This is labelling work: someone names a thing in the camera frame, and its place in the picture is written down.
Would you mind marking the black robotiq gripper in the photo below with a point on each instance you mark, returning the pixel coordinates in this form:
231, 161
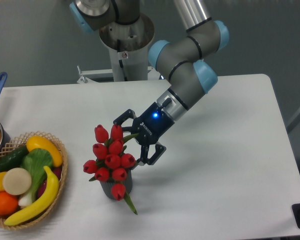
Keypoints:
149, 126

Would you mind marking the red tulip bouquet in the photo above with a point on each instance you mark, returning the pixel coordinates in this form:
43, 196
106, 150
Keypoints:
112, 162

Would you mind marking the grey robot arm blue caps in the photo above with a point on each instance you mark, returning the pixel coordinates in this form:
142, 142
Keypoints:
181, 63

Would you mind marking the dark grey ribbed vase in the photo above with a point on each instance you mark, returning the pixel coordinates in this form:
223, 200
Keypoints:
107, 186

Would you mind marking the dark red vegetable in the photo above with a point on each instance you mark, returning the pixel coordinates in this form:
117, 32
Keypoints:
58, 172

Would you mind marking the yellow banana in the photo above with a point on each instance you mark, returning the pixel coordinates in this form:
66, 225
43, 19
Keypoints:
40, 205

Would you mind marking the yellow squash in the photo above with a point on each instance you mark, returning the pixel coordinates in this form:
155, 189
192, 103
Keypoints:
40, 142

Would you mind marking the green bok choy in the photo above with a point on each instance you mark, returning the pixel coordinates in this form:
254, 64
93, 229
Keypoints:
34, 163

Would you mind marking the green cucumber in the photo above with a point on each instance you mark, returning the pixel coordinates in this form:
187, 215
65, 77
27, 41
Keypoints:
13, 159

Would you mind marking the beige round slice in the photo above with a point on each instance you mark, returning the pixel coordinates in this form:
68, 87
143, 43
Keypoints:
17, 181

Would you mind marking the orange fruit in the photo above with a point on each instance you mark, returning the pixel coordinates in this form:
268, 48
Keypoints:
8, 203

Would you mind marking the woven wicker basket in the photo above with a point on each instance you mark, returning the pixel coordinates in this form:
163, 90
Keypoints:
20, 141

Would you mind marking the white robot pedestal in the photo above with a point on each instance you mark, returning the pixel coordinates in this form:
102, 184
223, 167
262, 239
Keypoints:
128, 47

